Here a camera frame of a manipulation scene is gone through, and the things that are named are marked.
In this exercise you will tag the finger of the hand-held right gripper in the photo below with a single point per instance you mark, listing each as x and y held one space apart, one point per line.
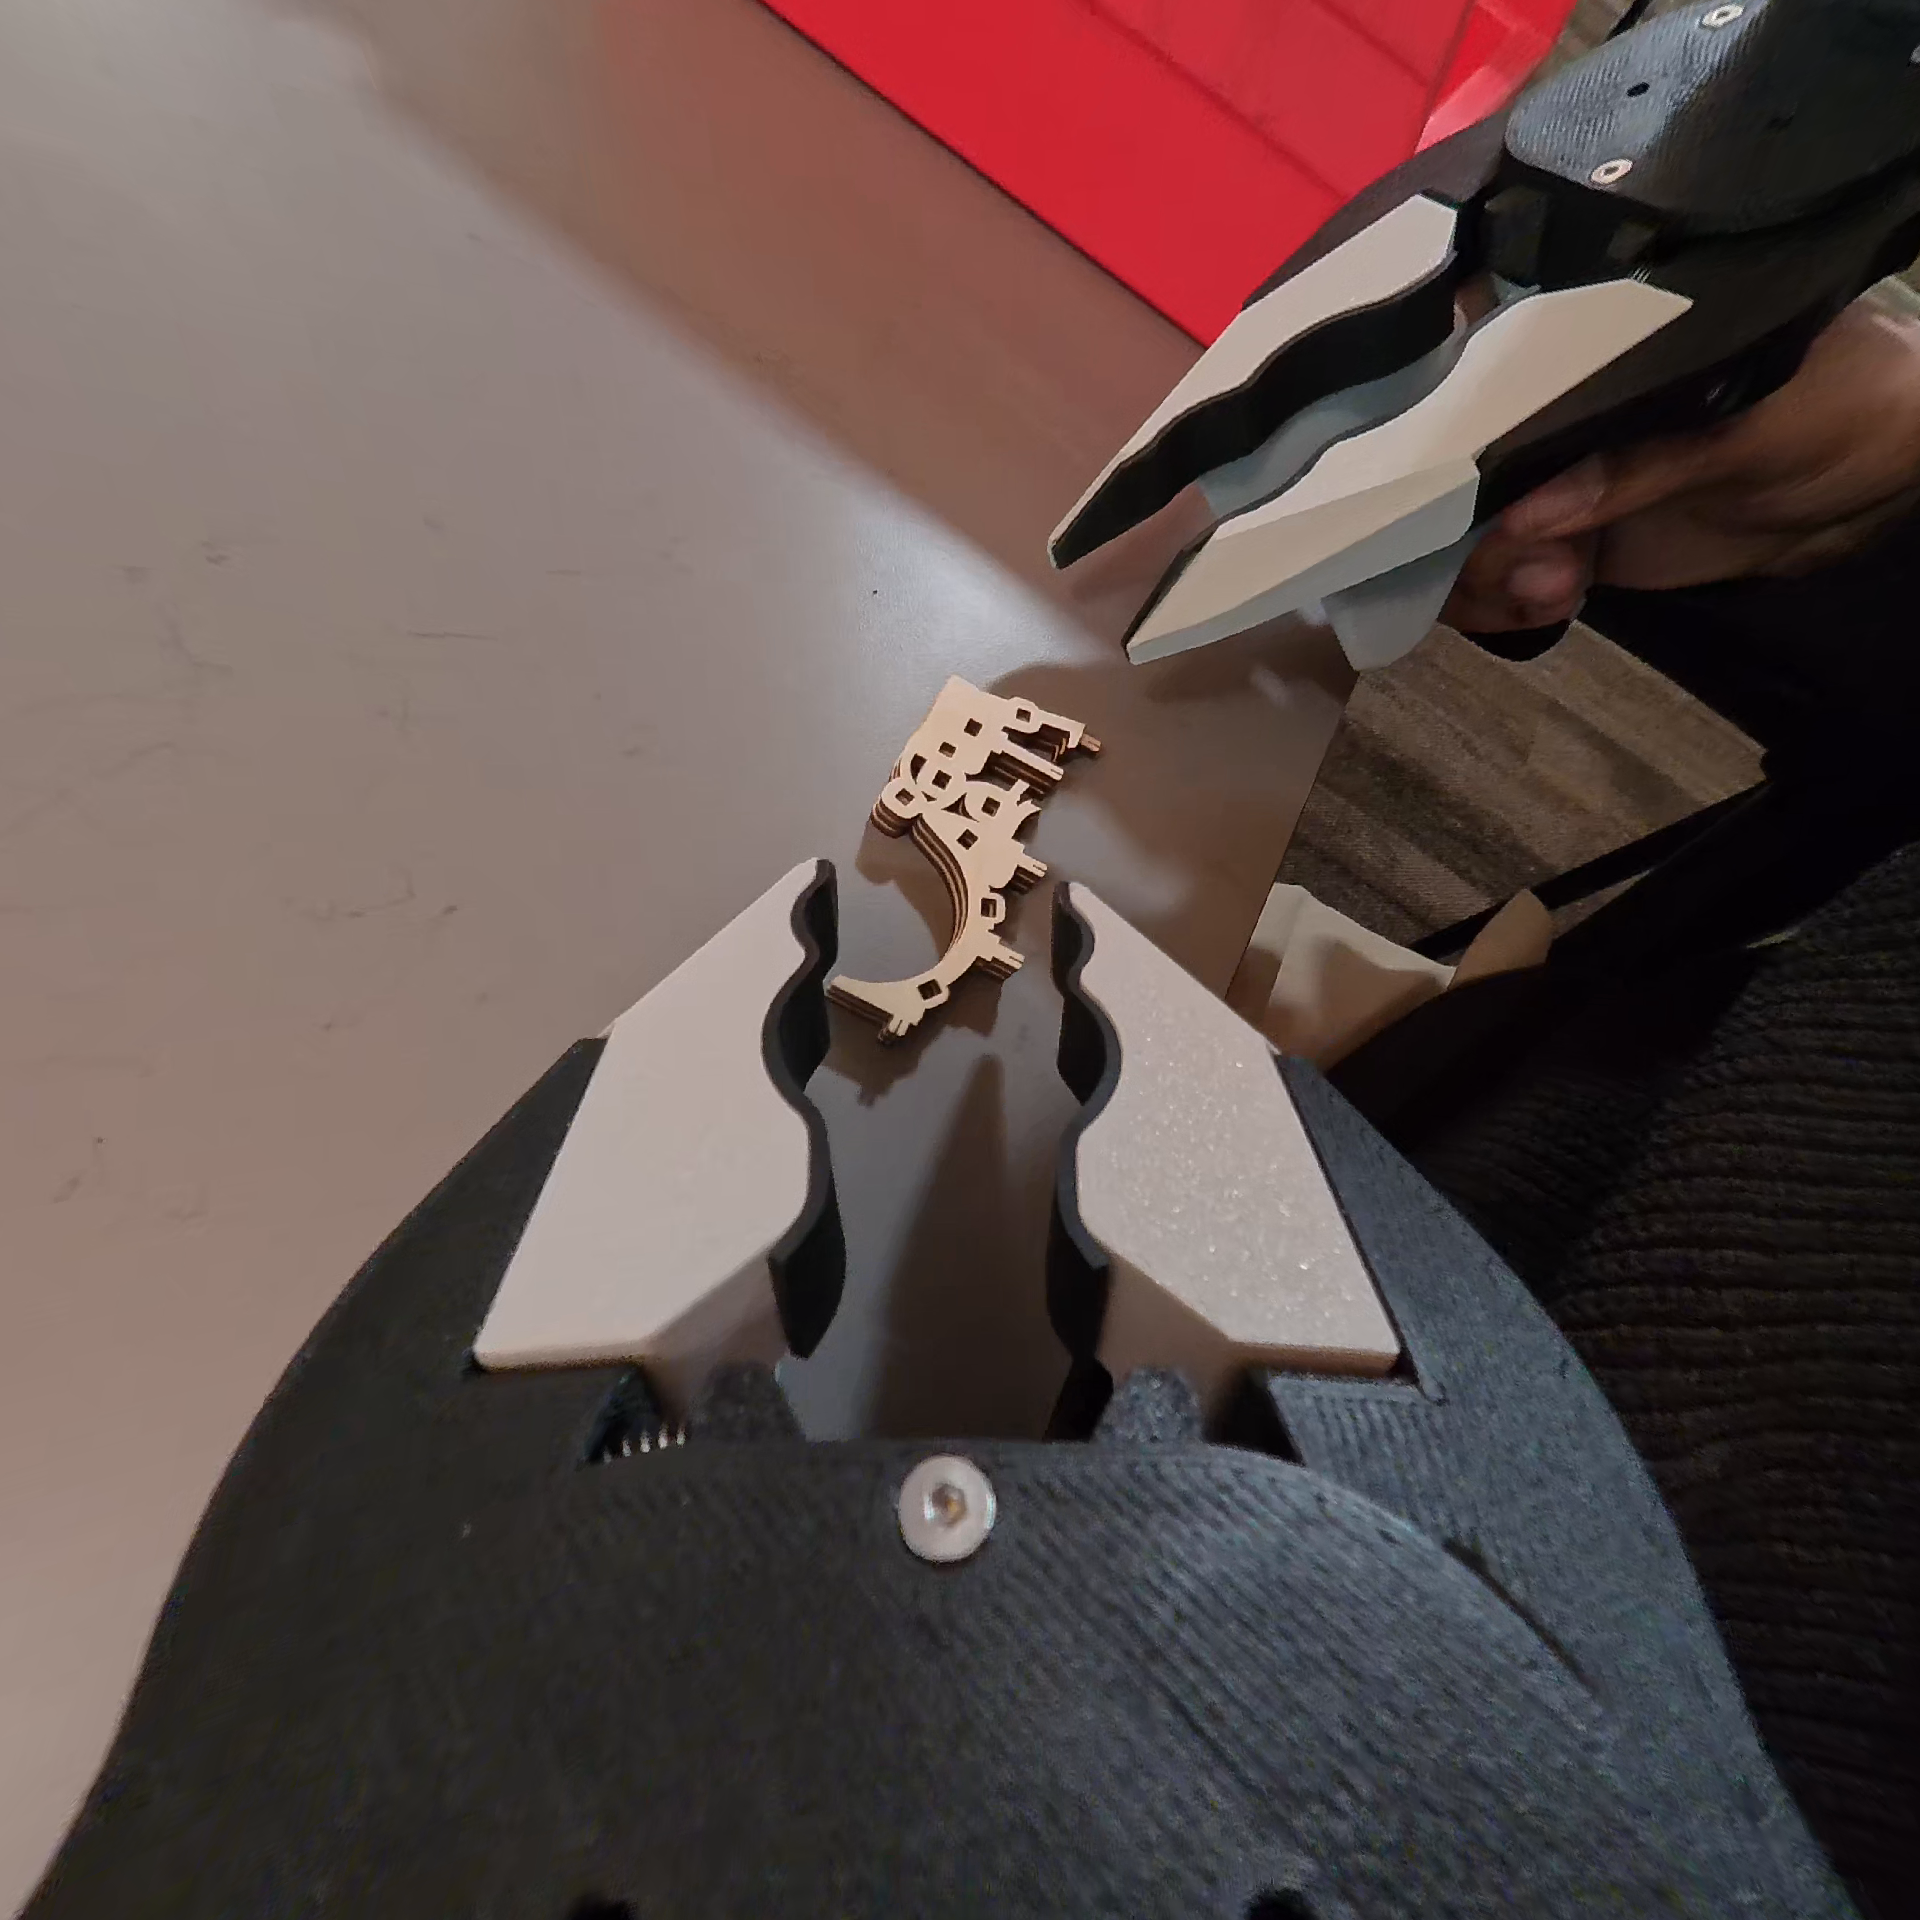
1291 330
1440 434

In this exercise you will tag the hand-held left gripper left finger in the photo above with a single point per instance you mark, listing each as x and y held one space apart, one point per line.
660 1171

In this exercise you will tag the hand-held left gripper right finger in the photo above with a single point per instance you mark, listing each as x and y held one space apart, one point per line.
1223 1171

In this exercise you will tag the stack of wooden puzzle pieces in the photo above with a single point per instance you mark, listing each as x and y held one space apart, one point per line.
960 723

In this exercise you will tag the grey desk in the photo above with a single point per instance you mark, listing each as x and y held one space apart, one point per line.
374 525

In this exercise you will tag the person's right hand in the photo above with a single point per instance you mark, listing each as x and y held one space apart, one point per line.
1755 494

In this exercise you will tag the beige paper bag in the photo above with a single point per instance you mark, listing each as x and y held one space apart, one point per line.
1350 961

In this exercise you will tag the red box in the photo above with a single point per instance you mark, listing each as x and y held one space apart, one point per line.
1050 91

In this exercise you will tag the person's black knit sweater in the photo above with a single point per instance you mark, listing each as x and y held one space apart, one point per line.
1724 1350

